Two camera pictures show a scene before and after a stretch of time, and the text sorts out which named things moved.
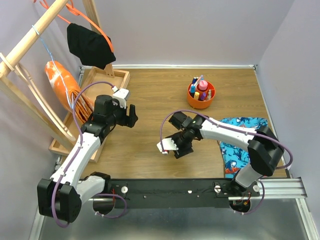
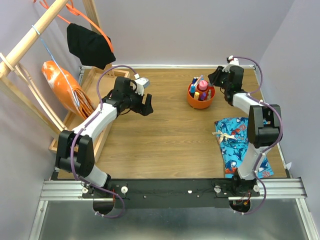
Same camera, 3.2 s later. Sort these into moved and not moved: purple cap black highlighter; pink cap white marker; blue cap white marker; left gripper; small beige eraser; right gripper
Moved: right gripper; left gripper
Not moved: small beige eraser; blue cap white marker; purple cap black highlighter; pink cap white marker
